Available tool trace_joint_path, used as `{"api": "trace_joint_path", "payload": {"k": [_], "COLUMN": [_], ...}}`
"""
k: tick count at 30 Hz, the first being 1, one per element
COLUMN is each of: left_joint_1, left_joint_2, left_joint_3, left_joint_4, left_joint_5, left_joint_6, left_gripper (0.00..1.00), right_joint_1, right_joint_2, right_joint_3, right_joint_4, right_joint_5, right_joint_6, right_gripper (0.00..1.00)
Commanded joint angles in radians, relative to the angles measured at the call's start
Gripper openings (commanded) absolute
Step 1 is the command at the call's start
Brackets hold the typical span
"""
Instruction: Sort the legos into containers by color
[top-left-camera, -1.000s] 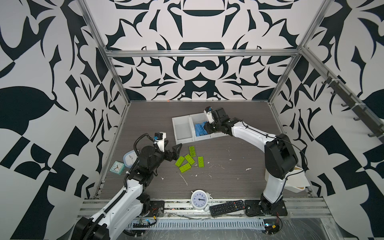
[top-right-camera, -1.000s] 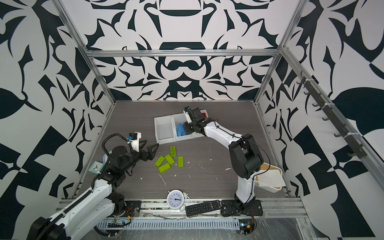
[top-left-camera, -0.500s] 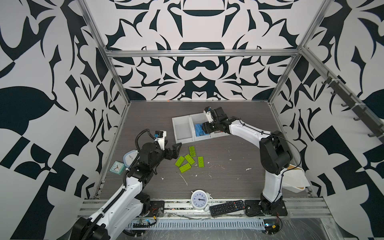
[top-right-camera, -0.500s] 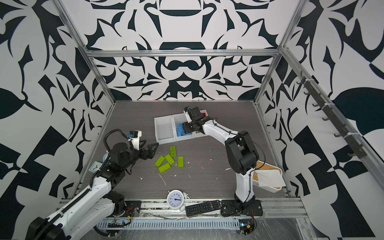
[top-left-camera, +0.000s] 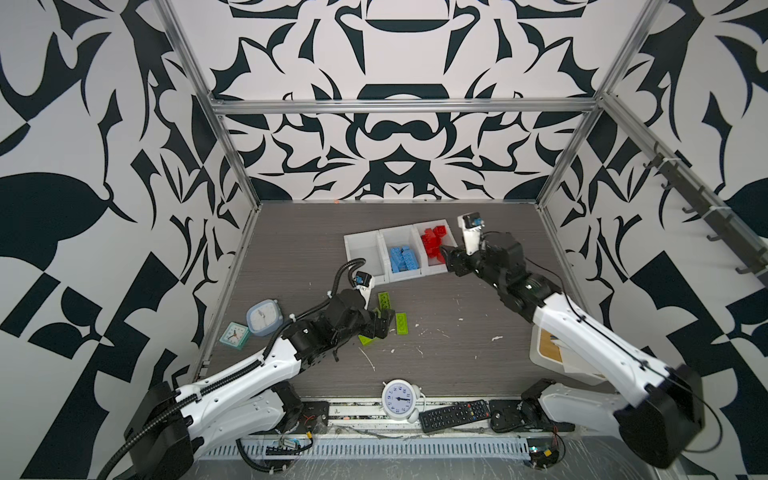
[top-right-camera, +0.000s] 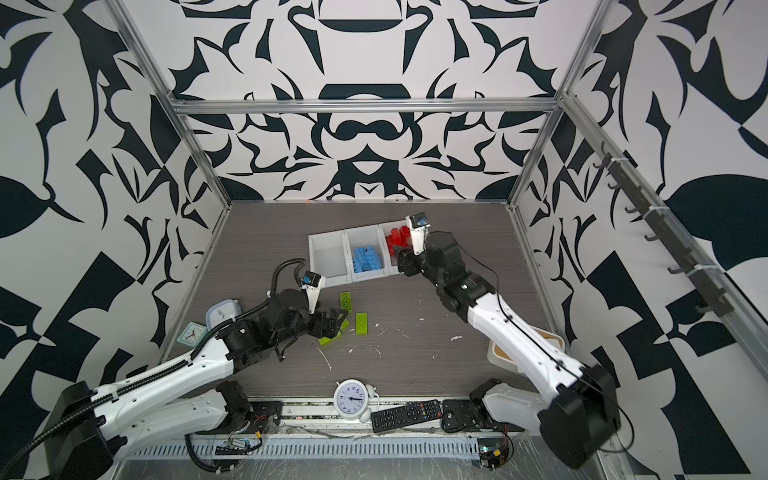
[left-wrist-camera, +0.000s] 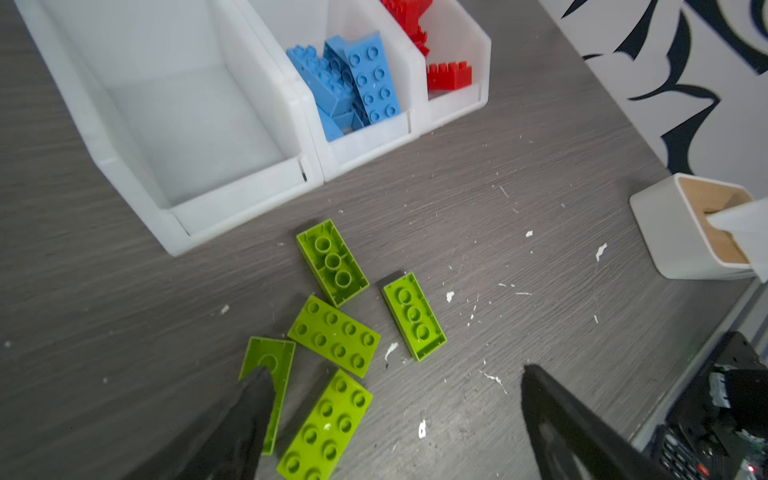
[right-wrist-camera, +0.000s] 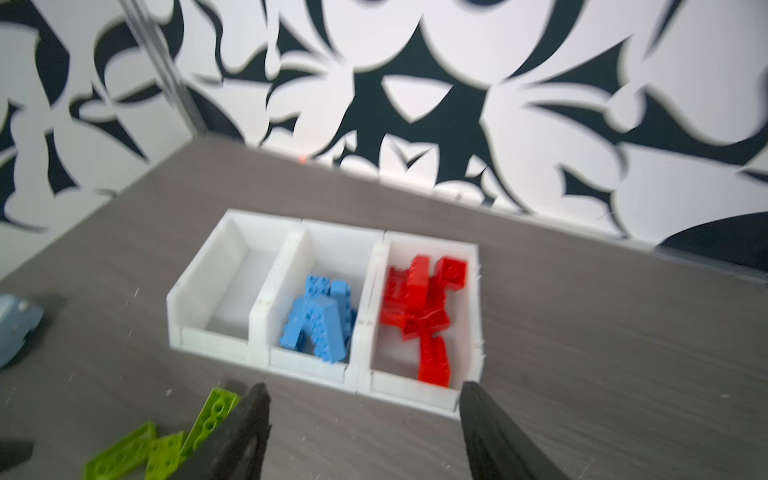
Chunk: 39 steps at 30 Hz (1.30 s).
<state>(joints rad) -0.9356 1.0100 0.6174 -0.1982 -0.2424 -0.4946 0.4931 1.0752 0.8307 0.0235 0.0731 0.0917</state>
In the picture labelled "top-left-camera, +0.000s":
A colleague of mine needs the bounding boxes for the blue brick bottom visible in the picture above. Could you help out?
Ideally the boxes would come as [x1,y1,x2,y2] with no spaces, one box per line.
[401,246,419,271]

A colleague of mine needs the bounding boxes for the blue brick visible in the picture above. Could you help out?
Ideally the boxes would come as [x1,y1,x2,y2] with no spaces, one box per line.
[401,246,419,271]
[389,247,405,273]

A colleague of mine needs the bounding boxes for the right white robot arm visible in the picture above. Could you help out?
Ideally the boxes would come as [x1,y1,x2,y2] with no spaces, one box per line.
[441,228,705,468]

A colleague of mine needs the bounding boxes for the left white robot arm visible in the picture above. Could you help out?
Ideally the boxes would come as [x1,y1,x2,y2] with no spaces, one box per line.
[97,258,395,479]

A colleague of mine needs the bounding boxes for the left white bin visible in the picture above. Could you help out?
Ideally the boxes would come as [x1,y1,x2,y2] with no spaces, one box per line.
[343,230,389,286]

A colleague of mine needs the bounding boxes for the white analog clock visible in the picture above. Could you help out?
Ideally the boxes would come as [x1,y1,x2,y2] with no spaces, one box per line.
[381,379,423,423]

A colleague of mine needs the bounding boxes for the middle white bin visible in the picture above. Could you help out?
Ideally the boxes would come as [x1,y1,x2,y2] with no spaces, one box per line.
[380,225,427,283]

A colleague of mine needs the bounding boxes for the small green square clock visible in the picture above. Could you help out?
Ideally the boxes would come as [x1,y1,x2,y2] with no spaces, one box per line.
[219,322,251,350]

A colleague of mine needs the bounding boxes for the black remote control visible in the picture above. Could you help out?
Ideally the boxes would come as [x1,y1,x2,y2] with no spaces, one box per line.
[419,400,491,434]

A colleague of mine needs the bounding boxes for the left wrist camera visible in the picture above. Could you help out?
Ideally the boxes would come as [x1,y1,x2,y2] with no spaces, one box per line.
[352,270,375,291]

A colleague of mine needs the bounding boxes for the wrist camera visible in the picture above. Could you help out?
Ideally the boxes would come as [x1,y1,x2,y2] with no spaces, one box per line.
[352,270,375,291]
[457,212,484,256]

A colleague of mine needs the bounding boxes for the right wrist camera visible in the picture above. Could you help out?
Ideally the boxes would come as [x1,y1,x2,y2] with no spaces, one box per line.
[457,212,484,256]

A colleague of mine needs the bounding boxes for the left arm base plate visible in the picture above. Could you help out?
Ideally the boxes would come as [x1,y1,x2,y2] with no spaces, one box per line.
[294,401,330,435]

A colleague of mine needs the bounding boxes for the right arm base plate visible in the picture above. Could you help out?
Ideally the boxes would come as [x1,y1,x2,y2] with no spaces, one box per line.
[489,400,576,433]

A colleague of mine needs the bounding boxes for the white cable duct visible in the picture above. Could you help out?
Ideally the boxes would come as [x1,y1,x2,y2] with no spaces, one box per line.
[197,436,532,462]

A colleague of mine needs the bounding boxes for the wall hook rail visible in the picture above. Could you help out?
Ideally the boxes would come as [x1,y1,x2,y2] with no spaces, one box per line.
[644,141,767,287]

